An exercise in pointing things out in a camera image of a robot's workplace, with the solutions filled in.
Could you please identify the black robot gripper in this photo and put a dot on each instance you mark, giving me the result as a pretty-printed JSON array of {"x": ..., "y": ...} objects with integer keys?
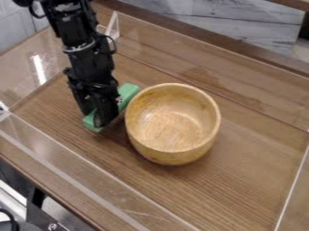
[{"x": 91, "y": 81}]

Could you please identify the brown wooden bowl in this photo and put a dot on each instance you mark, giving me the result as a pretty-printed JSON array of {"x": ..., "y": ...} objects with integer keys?
[{"x": 173, "y": 121}]

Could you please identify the green rectangular block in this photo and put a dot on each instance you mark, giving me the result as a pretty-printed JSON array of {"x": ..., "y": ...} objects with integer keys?
[{"x": 127, "y": 91}]

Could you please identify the black table leg bracket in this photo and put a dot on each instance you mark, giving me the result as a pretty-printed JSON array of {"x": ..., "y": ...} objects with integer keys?
[{"x": 36, "y": 216}]

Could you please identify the clear acrylic tray wall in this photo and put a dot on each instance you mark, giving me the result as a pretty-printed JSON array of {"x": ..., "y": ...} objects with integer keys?
[{"x": 107, "y": 203}]

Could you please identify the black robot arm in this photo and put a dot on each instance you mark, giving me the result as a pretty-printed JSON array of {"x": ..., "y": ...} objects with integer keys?
[{"x": 71, "y": 18}]

